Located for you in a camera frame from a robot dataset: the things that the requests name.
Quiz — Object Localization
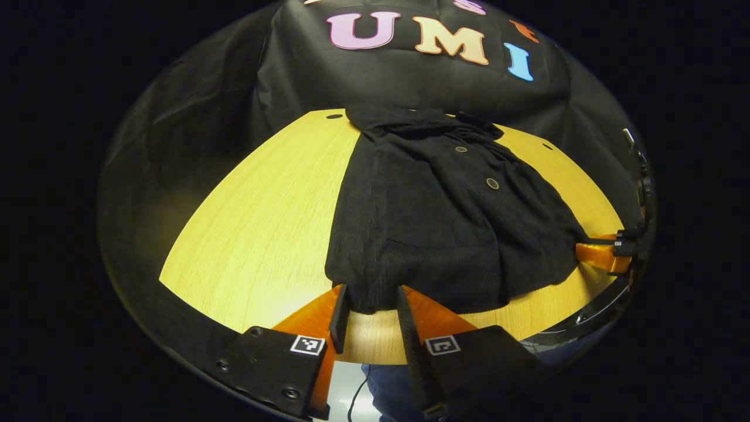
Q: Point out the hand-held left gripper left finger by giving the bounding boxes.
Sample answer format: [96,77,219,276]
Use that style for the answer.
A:
[214,284,352,421]

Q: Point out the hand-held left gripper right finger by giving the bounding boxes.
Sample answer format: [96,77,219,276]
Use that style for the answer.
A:
[397,285,548,420]

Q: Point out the black button shirt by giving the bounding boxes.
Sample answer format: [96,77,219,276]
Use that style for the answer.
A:
[324,105,589,315]

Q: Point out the person's blue jeans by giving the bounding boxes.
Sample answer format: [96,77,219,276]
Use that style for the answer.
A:
[360,362,425,422]

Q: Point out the black backdrop cloth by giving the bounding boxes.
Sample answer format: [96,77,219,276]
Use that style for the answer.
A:
[97,0,654,352]

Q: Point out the thin black cable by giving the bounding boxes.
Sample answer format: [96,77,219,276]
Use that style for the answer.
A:
[347,366,371,422]

